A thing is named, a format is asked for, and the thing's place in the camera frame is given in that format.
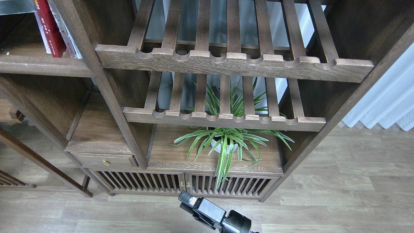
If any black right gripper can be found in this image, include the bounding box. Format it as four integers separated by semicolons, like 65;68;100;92
178;191;255;233

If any red book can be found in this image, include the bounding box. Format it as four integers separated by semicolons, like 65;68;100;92
34;0;66;58

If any white lavender book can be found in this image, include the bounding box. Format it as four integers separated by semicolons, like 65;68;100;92
34;11;52;54

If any black and yellow book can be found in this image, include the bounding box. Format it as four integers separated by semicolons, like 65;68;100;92
0;0;36;15

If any white plant pot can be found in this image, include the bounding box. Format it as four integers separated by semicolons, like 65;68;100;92
210;138;238;154

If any green spider plant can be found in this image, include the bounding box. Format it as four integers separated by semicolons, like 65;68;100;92
172;84;294;189

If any dark wooden bookshelf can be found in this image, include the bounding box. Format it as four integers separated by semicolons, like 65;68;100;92
1;0;413;202

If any white upright book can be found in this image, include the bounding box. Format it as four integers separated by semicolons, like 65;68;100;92
48;0;82;59

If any white curtain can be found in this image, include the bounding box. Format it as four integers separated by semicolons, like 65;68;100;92
343;45;414;131

